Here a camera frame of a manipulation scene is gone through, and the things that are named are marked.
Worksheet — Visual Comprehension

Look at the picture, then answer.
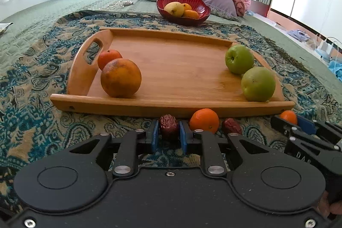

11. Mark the dark red date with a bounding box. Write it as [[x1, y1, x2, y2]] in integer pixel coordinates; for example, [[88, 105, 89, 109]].
[[221, 118, 242, 135], [159, 114, 178, 135]]

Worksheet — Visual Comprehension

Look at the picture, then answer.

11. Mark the small tangerine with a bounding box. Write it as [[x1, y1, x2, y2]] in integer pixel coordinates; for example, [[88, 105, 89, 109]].
[[189, 108, 220, 134], [279, 110, 297, 125], [97, 49, 122, 70]]

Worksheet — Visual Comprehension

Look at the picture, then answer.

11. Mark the large orange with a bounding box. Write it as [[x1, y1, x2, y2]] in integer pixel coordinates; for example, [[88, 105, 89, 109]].
[[100, 58, 142, 98]]

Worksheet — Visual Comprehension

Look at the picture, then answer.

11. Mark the green apple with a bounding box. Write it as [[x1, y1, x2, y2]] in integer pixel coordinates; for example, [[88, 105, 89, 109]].
[[225, 44, 254, 75], [241, 66, 276, 102]]

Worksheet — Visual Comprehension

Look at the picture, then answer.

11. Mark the blue clothes pile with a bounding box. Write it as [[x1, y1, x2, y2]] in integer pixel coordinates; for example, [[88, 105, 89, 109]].
[[287, 29, 310, 42]]

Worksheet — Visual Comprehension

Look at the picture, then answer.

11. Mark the patterned blue beige throw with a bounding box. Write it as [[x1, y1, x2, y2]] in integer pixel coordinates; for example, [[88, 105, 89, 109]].
[[1, 10, 341, 214]]

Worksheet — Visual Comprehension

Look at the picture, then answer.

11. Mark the orange fruit in bowl front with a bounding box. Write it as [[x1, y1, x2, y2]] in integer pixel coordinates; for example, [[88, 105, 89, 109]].
[[183, 9, 200, 20]]

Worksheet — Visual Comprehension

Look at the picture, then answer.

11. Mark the orange fruit in bowl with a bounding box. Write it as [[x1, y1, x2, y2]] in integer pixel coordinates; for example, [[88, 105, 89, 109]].
[[182, 3, 192, 10], [183, 9, 200, 20]]

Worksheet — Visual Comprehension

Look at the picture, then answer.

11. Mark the yellow mango in bowl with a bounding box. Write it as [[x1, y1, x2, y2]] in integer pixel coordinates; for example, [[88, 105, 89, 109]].
[[164, 2, 184, 17]]

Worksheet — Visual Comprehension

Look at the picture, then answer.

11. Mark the orange fruit in bowl back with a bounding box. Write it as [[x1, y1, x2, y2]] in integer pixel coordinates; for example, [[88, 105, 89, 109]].
[[182, 3, 192, 10]]

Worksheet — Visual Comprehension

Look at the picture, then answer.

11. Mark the red fruit bowl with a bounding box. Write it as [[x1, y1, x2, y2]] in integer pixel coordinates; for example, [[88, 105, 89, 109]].
[[156, 0, 211, 26]]

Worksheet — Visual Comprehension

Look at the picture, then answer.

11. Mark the green quilted bedspread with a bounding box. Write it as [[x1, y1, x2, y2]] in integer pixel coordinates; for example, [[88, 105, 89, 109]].
[[1, 0, 341, 102]]

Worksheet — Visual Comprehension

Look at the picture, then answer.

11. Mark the white charger with cable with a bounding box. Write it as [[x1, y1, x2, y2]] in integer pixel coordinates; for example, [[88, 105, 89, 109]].
[[315, 37, 341, 62]]

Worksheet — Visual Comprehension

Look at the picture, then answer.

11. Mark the white cord on bedspread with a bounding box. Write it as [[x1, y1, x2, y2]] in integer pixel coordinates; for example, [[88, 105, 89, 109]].
[[99, 0, 135, 10]]

